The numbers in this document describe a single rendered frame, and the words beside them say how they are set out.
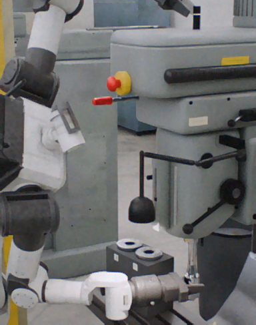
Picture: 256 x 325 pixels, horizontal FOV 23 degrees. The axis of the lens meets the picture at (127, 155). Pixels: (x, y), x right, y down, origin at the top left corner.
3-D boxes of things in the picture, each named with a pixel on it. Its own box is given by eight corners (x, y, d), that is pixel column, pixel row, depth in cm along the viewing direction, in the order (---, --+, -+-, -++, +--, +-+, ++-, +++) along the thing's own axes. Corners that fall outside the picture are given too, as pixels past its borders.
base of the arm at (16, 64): (-8, 99, 183) (11, 93, 174) (1, 59, 186) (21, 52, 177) (35, 115, 192) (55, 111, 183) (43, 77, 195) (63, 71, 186)
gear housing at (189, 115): (182, 137, 156) (183, 97, 153) (134, 121, 177) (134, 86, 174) (281, 123, 172) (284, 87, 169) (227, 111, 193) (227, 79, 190)
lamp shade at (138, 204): (123, 219, 164) (122, 197, 162) (139, 212, 169) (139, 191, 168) (144, 225, 159) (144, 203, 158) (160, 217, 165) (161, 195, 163)
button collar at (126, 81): (125, 96, 156) (124, 73, 154) (113, 93, 161) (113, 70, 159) (131, 95, 157) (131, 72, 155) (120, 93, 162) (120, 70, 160)
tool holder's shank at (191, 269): (197, 277, 182) (198, 241, 179) (187, 277, 182) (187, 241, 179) (197, 272, 185) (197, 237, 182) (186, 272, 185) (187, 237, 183)
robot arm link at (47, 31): (63, -1, 199) (48, 63, 195) (32, -21, 190) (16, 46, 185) (87, -8, 192) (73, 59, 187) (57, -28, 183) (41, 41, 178)
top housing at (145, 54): (152, 101, 148) (153, 33, 144) (103, 88, 170) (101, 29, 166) (297, 87, 171) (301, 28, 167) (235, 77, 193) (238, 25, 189)
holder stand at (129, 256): (147, 319, 202) (147, 262, 197) (105, 295, 218) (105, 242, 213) (173, 307, 209) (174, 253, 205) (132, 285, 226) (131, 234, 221)
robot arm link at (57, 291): (81, 313, 178) (17, 309, 182) (88, 286, 186) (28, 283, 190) (75, 289, 172) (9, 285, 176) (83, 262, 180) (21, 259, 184)
